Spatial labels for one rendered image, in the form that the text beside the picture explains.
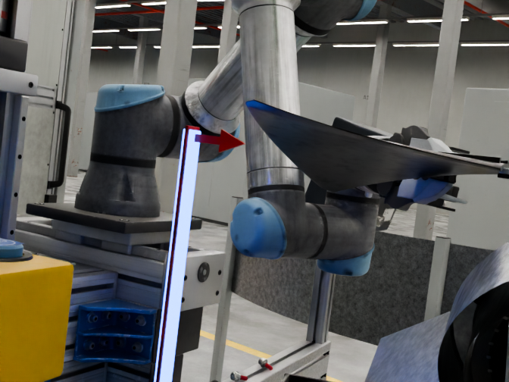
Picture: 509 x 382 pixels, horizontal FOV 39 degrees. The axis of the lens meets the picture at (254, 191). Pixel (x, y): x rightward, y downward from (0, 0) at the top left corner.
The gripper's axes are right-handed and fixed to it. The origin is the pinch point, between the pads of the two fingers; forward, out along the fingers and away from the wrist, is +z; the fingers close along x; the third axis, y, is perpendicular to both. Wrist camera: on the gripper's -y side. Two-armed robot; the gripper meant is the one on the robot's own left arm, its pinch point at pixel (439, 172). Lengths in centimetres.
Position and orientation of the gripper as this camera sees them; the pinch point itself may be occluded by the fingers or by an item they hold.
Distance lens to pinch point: 74.1
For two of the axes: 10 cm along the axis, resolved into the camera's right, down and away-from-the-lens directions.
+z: 2.0, 0.9, -9.8
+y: 9.5, 2.2, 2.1
